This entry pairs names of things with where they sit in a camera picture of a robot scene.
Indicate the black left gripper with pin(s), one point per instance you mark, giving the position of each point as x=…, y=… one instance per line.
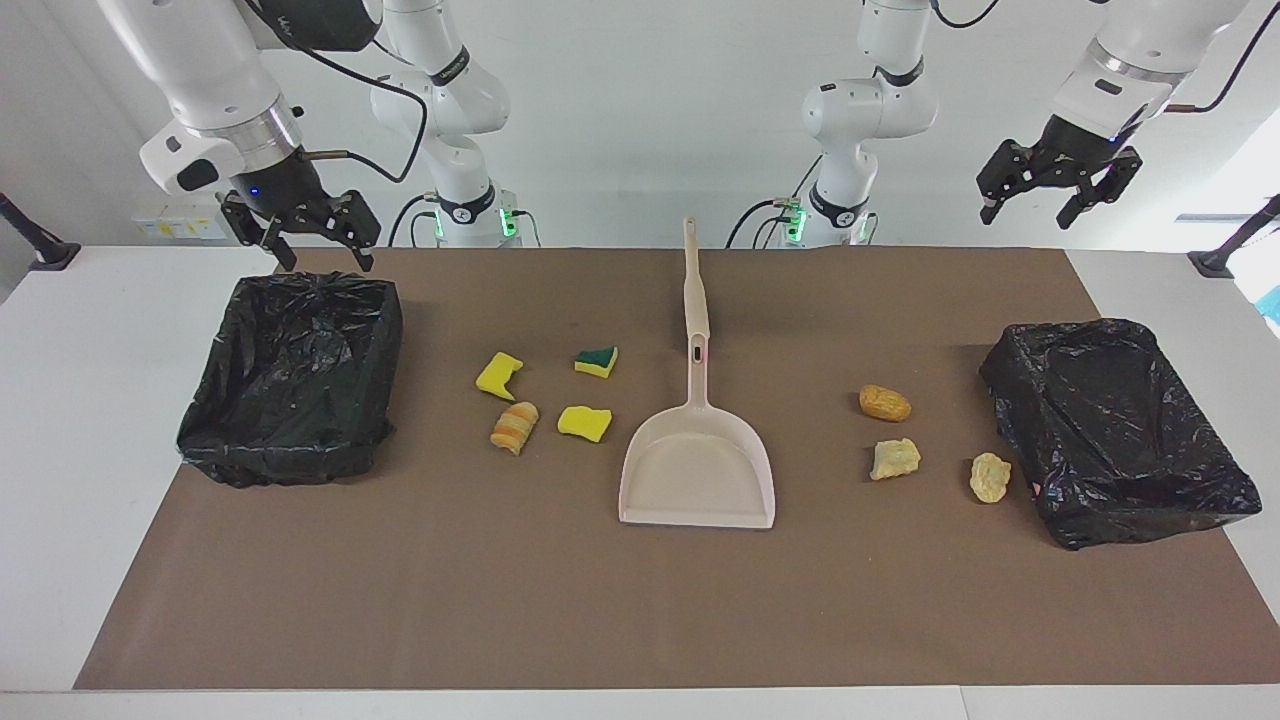
x=1078, y=152

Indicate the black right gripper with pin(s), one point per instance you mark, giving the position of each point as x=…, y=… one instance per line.
x=285, y=195

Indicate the notched yellow sponge piece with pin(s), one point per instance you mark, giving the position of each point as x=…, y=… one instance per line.
x=495, y=378

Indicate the brown oval bread roll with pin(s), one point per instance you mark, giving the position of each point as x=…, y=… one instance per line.
x=885, y=403

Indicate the orange striped bread piece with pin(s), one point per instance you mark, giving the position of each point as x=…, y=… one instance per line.
x=514, y=428

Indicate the yellowish bread chunk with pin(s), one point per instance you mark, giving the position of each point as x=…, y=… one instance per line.
x=989, y=478

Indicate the green and yellow sponge piece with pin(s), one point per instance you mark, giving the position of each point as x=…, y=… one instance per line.
x=597, y=365

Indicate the pale bread chunk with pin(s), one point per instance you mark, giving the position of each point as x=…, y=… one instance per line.
x=894, y=459

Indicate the plain yellow sponge piece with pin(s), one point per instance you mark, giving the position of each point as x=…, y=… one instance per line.
x=584, y=424

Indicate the beige hand brush black bristles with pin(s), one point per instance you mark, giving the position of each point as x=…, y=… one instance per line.
x=696, y=315

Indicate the beige plastic dustpan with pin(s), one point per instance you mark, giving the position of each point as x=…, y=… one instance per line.
x=695, y=470

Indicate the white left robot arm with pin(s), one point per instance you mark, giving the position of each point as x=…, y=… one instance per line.
x=870, y=105

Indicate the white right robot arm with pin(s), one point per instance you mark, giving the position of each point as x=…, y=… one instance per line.
x=200, y=70

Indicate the black bag lined bin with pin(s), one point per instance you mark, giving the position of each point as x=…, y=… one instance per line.
x=290, y=390
x=1110, y=430

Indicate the light blue object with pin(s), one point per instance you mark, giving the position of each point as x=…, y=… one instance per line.
x=1274, y=303

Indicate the brown table mat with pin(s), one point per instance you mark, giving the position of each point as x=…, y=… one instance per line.
x=600, y=600

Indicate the white wall power strip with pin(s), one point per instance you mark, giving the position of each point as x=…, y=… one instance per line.
x=165, y=225

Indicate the black camera stand base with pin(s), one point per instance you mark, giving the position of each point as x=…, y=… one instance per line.
x=1215, y=262
x=50, y=255

